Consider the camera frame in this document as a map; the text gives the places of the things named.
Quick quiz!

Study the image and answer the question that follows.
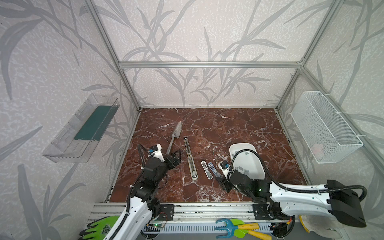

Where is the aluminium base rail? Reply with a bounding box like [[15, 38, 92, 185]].
[[86, 201, 301, 235]]

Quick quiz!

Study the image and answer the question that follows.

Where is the small white cylinder piece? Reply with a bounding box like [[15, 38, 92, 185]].
[[201, 160, 213, 180]]

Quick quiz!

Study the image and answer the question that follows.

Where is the clear acrylic wall shelf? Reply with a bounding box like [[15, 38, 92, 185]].
[[42, 94, 120, 163]]

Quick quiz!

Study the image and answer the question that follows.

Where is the blue staple box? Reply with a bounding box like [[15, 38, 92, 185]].
[[208, 162, 222, 178]]

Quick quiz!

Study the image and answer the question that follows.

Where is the green work glove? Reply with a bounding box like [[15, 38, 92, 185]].
[[79, 216, 119, 240]]

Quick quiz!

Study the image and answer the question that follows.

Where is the metal garden trowel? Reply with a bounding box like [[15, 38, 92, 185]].
[[166, 121, 182, 155]]

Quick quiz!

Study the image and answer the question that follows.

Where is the green toy garden shovel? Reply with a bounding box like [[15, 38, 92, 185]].
[[231, 219, 272, 240]]

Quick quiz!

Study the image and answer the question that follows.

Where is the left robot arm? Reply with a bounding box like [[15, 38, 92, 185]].
[[105, 144, 182, 240]]

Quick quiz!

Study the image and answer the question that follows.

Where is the white plastic tray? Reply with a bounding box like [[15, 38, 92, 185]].
[[229, 143, 265, 180]]

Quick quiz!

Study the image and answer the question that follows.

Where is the white work glove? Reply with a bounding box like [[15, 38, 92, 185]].
[[299, 215, 343, 240]]

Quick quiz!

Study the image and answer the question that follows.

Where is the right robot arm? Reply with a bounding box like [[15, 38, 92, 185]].
[[218, 149, 368, 228]]

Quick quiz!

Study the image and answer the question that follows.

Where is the teal toy garden rake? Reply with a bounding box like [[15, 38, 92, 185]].
[[215, 219, 260, 239]]

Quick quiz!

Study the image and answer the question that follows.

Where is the white wire mesh basket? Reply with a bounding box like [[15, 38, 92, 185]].
[[291, 91, 364, 164]]

